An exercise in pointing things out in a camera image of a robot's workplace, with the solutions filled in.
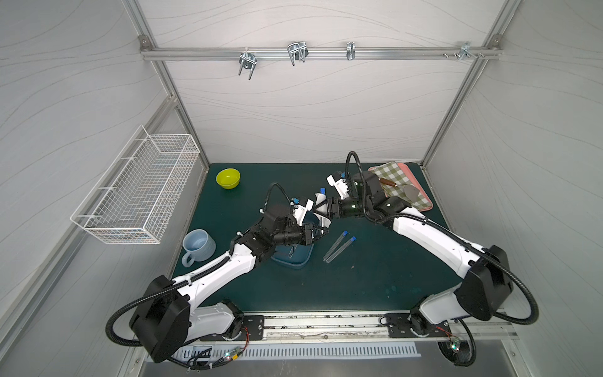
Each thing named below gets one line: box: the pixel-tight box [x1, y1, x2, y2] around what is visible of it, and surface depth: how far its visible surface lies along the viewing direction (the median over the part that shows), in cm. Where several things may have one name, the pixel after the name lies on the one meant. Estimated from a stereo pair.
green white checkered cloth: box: [369, 161, 432, 211], surface depth 117 cm
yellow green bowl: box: [215, 168, 242, 191], surface depth 113 cm
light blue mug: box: [181, 229, 216, 268], surface depth 88 cm
